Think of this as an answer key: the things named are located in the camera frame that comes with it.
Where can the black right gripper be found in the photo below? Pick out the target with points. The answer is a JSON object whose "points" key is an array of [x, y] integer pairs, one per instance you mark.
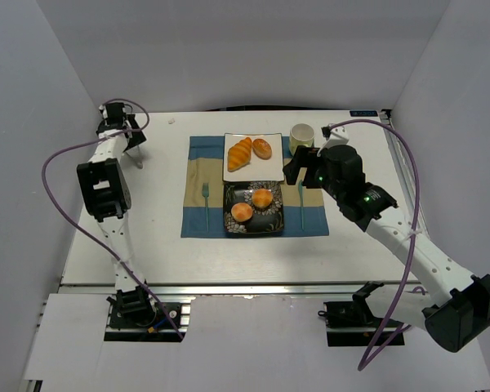
{"points": [[300, 164]]}

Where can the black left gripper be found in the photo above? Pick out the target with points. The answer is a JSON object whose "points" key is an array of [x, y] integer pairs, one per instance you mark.
{"points": [[135, 133]]}

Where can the round bread roll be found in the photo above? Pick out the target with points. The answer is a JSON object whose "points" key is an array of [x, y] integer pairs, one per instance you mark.
{"points": [[262, 198], [241, 212]]}

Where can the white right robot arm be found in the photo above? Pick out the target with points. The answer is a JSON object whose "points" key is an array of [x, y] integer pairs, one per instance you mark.
{"points": [[456, 306]]}

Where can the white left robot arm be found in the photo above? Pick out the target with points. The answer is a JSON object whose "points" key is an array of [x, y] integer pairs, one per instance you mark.
{"points": [[107, 199]]}

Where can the oval bread roll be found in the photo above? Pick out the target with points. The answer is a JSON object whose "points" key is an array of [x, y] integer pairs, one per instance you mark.
{"points": [[262, 149]]}

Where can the teal knife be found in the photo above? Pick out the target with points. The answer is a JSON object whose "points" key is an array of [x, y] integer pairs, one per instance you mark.
{"points": [[302, 203]]}

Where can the white rectangular plate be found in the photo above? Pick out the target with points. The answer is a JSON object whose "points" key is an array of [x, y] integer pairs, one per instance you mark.
{"points": [[258, 169]]}

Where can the blue and beige placemat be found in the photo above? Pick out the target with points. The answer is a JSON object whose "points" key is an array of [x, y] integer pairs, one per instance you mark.
{"points": [[205, 164]]}

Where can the yellow mug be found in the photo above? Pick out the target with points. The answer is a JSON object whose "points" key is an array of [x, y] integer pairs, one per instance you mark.
{"points": [[301, 134]]}

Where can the black floral square plate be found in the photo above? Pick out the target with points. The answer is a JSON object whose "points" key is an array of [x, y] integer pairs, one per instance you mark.
{"points": [[263, 221]]}

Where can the orange croissant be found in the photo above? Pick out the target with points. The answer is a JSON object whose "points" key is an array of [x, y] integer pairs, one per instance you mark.
{"points": [[239, 155]]}

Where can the teal fork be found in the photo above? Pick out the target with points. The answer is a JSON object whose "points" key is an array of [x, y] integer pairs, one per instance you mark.
{"points": [[206, 194]]}

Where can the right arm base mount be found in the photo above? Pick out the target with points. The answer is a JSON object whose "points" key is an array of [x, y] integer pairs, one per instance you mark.
{"points": [[346, 314]]}

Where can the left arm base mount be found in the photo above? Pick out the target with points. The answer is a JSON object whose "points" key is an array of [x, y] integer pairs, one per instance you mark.
{"points": [[146, 318]]}

